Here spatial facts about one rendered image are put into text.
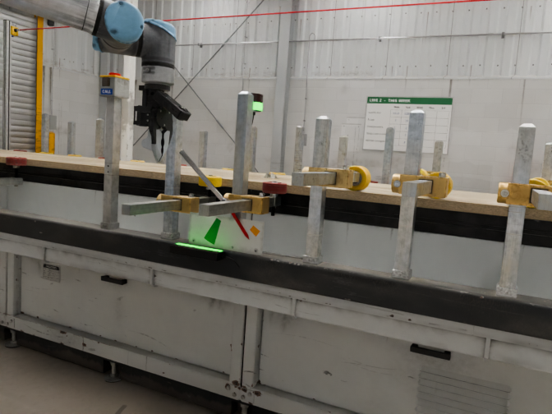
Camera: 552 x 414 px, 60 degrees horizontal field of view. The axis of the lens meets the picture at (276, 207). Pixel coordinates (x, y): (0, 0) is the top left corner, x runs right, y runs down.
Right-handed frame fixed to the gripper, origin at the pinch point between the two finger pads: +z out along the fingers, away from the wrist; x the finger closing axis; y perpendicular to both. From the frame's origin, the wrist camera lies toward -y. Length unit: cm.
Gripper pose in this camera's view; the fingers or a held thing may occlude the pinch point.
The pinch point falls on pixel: (160, 157)
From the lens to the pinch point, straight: 140.8
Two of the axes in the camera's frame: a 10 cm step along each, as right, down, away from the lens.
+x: -4.0, 0.7, -9.1
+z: -0.7, 9.9, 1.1
